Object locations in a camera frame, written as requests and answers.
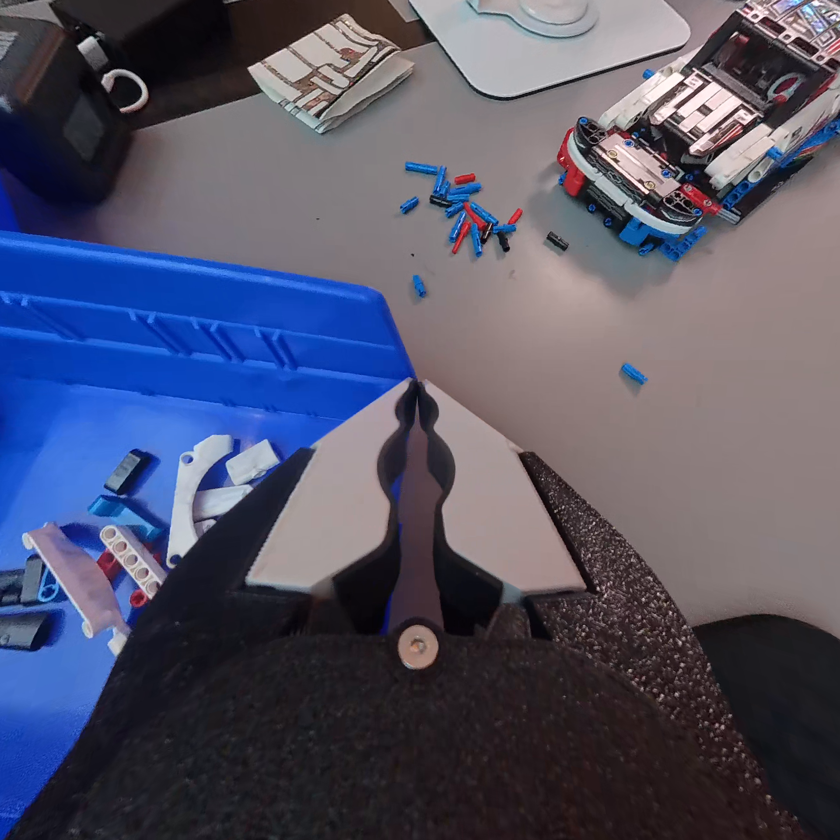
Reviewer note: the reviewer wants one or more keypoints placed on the dark cloth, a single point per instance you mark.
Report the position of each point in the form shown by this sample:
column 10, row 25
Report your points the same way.
column 781, row 709

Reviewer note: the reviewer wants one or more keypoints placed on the white brick toy car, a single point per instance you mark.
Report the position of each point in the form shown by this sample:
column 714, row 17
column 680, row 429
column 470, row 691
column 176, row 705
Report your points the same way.
column 695, row 131

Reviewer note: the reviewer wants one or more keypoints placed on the black desk mat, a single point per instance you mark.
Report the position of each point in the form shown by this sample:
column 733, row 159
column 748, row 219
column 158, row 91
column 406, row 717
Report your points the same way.
column 210, row 92

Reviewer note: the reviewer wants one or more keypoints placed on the blue plastic bin with parts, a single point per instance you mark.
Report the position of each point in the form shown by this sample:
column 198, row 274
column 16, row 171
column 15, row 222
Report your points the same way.
column 197, row 394

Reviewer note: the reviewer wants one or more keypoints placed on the pale lilac panel piece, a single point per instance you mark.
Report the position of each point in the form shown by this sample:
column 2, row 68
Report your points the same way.
column 72, row 571

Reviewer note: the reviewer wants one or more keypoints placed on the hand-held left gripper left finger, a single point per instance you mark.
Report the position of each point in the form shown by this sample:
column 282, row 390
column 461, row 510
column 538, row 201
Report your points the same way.
column 328, row 518

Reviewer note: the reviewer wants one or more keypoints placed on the red small brick piece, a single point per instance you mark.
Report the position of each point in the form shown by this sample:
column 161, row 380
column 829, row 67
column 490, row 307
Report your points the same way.
column 107, row 562

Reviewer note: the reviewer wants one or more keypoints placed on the white short brick piece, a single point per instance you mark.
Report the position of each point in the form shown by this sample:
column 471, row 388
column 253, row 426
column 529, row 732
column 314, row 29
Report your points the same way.
column 253, row 459
column 220, row 500

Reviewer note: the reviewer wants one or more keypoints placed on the black connector pin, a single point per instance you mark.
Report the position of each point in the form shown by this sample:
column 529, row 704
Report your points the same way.
column 558, row 240

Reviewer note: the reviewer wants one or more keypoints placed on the black box-shaped device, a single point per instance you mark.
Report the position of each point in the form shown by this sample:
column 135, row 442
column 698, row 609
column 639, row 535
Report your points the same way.
column 52, row 124

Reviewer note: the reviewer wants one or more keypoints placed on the white monitor stand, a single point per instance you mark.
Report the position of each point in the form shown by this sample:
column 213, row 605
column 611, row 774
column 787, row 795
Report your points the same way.
column 630, row 46

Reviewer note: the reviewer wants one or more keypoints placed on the white beam with holes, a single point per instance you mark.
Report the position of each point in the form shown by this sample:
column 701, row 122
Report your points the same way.
column 134, row 558

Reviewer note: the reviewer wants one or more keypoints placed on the long black brick piece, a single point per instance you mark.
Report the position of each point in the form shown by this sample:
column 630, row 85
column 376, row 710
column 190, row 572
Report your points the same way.
column 23, row 631

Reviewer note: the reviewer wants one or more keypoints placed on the black rectangular case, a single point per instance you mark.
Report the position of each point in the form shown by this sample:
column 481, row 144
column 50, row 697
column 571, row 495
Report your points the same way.
column 144, row 33

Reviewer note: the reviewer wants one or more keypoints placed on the blue angled brick piece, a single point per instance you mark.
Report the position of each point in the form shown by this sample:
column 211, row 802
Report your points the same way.
column 121, row 513

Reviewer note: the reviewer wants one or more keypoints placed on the blue connector pin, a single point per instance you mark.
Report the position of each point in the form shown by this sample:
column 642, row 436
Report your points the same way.
column 634, row 373
column 418, row 285

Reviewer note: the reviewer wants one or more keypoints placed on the black upright brick piece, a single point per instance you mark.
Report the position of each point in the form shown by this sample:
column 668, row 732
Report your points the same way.
column 31, row 577

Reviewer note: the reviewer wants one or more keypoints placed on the short black brick piece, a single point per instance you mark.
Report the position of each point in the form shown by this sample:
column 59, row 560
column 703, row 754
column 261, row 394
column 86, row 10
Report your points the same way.
column 128, row 471

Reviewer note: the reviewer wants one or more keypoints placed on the folded instruction booklet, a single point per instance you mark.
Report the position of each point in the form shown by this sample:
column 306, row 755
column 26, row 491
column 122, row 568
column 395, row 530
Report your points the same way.
column 331, row 72

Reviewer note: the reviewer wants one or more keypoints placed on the grey desk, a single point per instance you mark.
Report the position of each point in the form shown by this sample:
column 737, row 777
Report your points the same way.
column 590, row 459

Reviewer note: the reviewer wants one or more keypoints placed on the white arch brick piece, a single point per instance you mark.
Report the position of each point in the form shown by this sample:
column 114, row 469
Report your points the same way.
column 190, row 505

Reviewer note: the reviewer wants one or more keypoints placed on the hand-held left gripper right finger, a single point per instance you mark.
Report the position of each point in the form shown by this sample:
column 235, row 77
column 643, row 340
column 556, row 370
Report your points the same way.
column 505, row 518

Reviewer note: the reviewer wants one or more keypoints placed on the pile of small connector pins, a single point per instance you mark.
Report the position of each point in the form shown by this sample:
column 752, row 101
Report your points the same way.
column 463, row 207

